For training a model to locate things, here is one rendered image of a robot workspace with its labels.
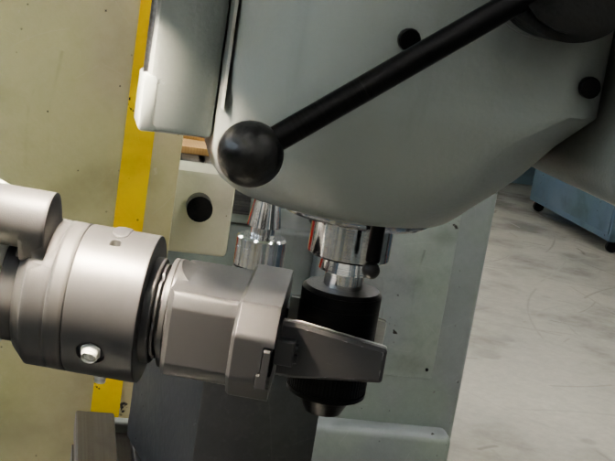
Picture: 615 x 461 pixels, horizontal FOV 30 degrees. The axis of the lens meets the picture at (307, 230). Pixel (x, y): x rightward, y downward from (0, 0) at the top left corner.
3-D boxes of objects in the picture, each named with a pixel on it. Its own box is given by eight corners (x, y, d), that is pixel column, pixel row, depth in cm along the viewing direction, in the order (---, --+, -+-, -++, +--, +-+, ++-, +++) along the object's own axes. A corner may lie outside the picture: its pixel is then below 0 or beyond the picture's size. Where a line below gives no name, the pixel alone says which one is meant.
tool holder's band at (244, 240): (225, 241, 107) (227, 230, 107) (263, 239, 111) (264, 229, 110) (257, 253, 104) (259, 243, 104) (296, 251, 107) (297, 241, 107)
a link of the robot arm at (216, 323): (285, 284, 60) (62, 245, 61) (256, 453, 62) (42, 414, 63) (300, 235, 73) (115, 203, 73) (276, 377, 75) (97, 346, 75)
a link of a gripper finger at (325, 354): (379, 389, 65) (272, 369, 66) (389, 336, 65) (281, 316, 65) (379, 398, 64) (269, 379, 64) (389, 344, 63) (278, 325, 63)
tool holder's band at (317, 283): (285, 298, 66) (287, 281, 66) (326, 286, 70) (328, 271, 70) (355, 320, 64) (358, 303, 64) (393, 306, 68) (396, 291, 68)
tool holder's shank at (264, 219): (238, 231, 107) (255, 113, 105) (264, 230, 109) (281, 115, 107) (260, 241, 105) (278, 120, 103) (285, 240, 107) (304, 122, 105)
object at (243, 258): (217, 301, 109) (225, 241, 107) (254, 297, 112) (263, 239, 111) (248, 316, 105) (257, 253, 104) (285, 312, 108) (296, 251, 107)
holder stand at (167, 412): (179, 533, 105) (210, 326, 101) (124, 435, 124) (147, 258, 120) (301, 528, 110) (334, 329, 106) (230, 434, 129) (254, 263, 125)
